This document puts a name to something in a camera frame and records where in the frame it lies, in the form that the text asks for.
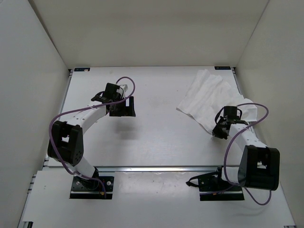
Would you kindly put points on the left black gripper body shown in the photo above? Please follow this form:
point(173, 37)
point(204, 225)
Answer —
point(118, 98)

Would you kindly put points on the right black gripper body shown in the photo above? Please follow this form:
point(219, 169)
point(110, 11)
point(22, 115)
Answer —
point(222, 119)

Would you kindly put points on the white skirt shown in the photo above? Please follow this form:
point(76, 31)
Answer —
point(209, 93)

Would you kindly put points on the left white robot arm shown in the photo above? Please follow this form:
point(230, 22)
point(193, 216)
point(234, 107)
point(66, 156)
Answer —
point(66, 143)

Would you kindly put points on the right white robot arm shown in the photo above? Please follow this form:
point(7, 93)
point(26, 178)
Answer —
point(259, 165)

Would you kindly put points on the left blue corner label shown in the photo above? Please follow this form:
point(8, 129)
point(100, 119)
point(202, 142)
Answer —
point(81, 69)

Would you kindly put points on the blue corner label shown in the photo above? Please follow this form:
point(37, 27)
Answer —
point(81, 69)
point(222, 68)

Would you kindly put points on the right blue corner label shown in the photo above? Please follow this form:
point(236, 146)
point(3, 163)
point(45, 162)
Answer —
point(222, 68)

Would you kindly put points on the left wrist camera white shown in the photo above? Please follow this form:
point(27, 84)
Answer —
point(123, 89)

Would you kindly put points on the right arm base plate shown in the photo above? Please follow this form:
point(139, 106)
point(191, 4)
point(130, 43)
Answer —
point(213, 188)

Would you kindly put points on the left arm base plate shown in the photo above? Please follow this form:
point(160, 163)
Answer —
point(91, 189)

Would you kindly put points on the aluminium rail front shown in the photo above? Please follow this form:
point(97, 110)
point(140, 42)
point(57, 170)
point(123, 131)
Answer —
point(155, 168)

